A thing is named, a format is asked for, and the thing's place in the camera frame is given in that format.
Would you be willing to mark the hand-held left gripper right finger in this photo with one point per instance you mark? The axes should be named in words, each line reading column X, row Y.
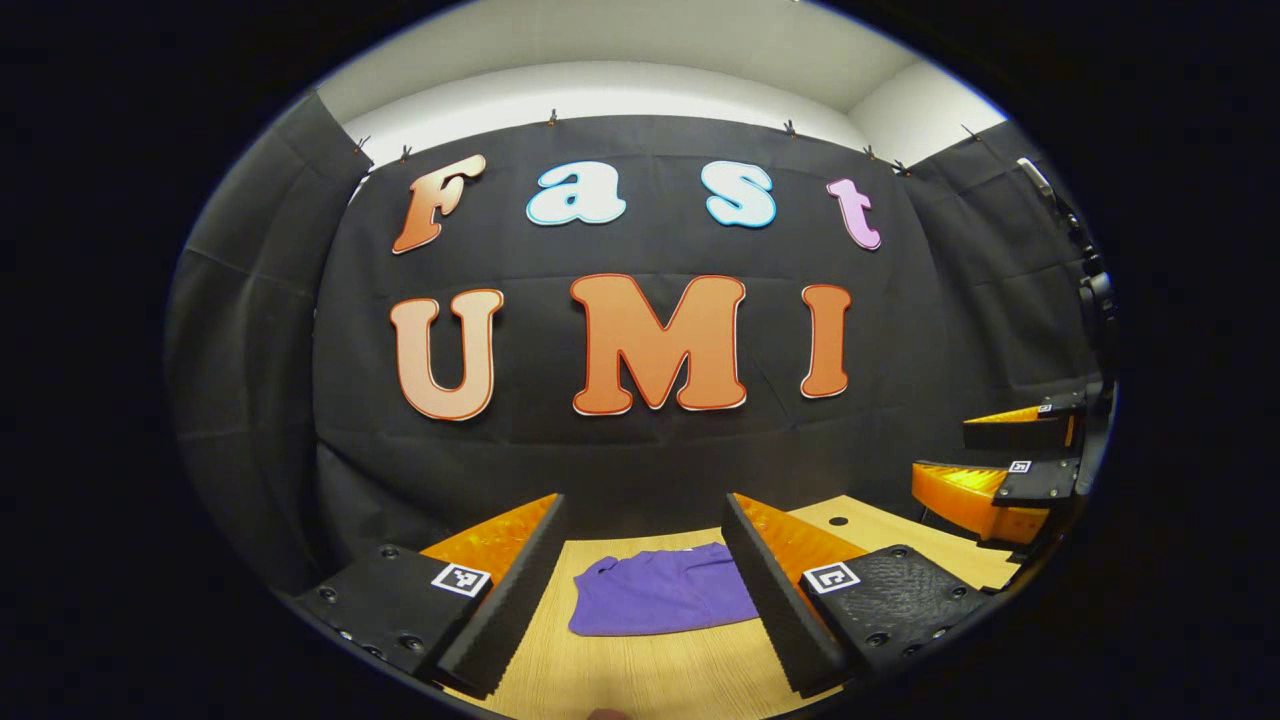
column 775, row 615

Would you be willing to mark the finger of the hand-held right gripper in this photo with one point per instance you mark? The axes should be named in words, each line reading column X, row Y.
column 1010, row 435
column 1040, row 482

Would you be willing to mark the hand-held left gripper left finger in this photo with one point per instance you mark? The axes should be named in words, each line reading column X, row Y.
column 512, row 610

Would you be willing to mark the purple shirt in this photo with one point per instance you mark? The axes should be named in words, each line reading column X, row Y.
column 660, row 595

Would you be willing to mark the black backdrop cloth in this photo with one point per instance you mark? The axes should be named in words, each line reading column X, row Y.
column 560, row 460

